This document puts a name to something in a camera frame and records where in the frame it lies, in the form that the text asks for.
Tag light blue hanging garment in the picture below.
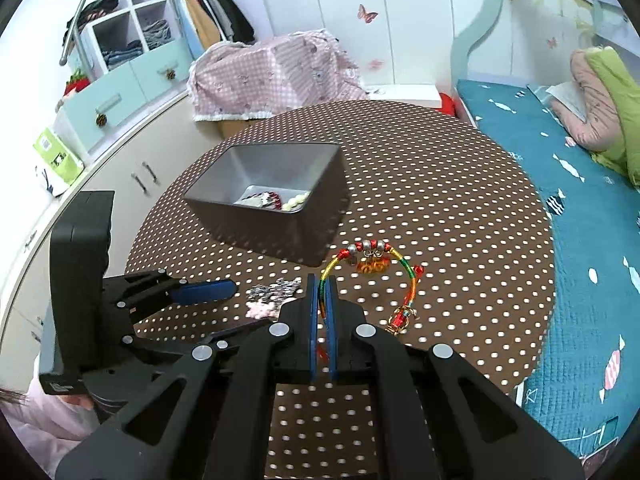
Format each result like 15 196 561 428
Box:
167 0 201 61

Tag white cabinet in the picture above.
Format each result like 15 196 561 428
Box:
0 85 226 411

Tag green tissue box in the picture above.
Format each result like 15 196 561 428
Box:
32 127 85 186

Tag grey folded clothes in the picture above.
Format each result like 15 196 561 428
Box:
141 20 172 51

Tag white paper sheet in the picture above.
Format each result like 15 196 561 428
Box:
527 82 586 121

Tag mustard hanging garment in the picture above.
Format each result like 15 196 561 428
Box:
181 0 223 51

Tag cardboard box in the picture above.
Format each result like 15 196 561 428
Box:
216 116 266 140

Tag blue folded jeans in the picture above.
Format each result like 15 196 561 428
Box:
102 40 143 66

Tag teal printed bed sheet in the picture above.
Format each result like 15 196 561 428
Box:
456 79 640 466

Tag rainbow cord bracelet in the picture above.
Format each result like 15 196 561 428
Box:
320 240 426 336

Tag person's left forearm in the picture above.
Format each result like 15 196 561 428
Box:
0 375 101 461

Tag dark folded clothes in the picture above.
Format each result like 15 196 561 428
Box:
65 0 120 36

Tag silver metal tin box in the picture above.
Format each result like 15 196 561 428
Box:
183 142 351 268

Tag white flat box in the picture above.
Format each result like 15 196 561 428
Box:
365 85 441 108

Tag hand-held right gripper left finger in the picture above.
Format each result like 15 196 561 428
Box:
55 274 321 480

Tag pink checkered cloth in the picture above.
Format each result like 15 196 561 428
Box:
187 30 366 123

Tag black hanging garment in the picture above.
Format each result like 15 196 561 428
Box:
205 0 256 43

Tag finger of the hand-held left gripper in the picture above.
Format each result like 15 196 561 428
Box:
102 269 238 313
117 305 273 367

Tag teal bunk bed frame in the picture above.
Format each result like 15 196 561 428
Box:
450 0 506 128

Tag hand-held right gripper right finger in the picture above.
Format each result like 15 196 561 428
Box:
322 277 583 480

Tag curved metal pole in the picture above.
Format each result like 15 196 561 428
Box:
59 0 108 66

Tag white shelf unit teal drawers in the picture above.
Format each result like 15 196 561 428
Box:
52 0 221 161

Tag pink flower charm bracelet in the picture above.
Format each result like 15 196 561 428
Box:
246 277 303 320

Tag red strawberry toy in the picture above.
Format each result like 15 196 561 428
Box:
64 71 91 96

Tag pink and green jacket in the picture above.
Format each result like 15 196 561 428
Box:
550 46 640 186

